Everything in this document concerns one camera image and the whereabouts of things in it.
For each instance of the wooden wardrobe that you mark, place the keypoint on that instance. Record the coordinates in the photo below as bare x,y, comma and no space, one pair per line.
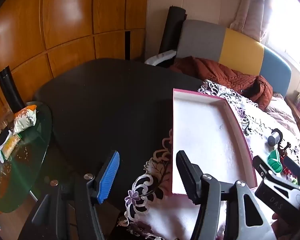
65,17

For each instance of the grey yellow blue headboard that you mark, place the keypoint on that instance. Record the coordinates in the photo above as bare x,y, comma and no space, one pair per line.
240,47

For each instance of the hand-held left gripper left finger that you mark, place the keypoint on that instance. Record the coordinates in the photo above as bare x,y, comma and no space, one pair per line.
109,175

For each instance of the rust brown quilted jacket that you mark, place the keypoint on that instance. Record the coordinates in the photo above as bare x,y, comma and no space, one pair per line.
215,72

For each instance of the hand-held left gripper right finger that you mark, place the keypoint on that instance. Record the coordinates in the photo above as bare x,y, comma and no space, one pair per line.
190,180

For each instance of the round green glass table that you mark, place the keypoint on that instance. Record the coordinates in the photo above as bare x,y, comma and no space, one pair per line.
22,167

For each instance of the white embroidered floral tablecloth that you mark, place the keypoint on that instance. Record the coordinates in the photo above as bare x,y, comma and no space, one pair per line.
162,217

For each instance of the window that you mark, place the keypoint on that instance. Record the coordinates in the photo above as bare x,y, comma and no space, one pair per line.
290,30

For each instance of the pink shallow box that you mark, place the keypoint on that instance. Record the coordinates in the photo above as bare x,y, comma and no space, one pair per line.
205,140

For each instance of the teal green plastic toy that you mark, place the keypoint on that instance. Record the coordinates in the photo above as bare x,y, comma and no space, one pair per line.
275,161

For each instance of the beige pillow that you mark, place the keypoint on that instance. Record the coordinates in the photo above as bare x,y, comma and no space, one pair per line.
282,112

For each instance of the black rolled mat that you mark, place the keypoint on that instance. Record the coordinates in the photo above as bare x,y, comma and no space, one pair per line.
171,27

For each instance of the white orange snack packet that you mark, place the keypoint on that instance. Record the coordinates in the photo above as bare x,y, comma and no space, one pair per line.
25,118

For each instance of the black flat object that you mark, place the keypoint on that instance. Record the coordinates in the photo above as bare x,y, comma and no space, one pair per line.
2,137

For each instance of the beige curtain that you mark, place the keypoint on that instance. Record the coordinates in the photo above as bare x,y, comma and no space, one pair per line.
252,10

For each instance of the yellow green snack packet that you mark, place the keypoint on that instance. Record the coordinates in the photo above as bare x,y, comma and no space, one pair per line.
10,147

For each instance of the grey cylinder toy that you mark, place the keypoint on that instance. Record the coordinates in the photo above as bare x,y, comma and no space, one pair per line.
273,138

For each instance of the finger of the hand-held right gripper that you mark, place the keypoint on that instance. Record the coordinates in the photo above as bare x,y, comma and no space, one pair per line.
261,166
295,167

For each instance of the person's right hand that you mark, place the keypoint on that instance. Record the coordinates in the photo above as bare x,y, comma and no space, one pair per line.
280,223

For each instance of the white and black cloth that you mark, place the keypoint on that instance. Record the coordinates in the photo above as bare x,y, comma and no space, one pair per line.
162,57

